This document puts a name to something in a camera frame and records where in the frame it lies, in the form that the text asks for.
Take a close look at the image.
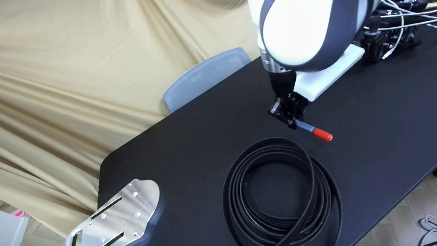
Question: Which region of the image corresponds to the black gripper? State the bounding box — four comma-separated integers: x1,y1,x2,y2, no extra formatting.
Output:
267,68,312,131

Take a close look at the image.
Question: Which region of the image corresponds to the blue marker with red cap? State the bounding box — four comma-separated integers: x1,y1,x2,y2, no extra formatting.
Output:
292,118,334,143

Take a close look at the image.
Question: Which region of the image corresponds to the coiled black belt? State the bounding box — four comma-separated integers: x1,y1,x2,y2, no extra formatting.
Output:
222,136,343,246

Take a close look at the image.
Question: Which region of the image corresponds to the blue-grey chair backrest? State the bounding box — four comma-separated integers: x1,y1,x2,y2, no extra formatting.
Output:
162,46,252,114

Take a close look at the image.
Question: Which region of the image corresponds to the grey patterned floor item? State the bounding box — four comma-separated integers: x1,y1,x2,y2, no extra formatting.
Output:
416,213,437,246

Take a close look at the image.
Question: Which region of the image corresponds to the silver metal mounting plate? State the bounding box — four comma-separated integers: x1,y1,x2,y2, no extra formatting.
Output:
64,177,162,246

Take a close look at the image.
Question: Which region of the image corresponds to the beige cloth backdrop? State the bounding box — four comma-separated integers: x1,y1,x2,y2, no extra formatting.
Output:
0,0,263,246

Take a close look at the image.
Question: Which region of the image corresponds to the white box with pink item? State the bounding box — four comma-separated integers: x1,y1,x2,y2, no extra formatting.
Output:
0,207,29,246

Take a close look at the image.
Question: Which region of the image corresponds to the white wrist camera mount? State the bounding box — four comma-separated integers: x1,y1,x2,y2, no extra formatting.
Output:
293,42,367,103

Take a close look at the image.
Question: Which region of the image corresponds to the black camera device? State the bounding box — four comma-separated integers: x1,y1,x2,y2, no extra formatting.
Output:
358,25,420,65

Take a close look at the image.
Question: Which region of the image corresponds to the black cable equipment pile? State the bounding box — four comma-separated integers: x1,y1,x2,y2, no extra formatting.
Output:
369,0,437,61

